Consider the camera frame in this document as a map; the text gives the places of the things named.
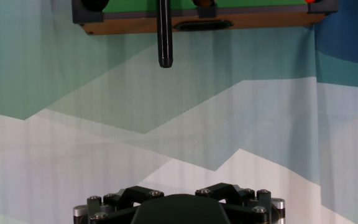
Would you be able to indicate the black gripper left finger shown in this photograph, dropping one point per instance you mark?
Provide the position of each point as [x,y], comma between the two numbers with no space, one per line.
[126,194]

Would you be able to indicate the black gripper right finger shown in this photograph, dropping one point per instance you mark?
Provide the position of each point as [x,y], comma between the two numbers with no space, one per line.
[225,189]

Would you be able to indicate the mini wooden pool table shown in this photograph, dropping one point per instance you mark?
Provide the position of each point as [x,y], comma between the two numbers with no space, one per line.
[129,25]

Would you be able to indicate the blue green white tablecloth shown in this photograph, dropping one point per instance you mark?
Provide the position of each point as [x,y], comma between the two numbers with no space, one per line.
[73,140]

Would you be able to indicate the wooden pool cue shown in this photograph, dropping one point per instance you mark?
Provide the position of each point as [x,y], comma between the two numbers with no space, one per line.
[165,37]

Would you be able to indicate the orange number five ball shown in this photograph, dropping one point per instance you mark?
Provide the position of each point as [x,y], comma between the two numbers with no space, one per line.
[310,1]

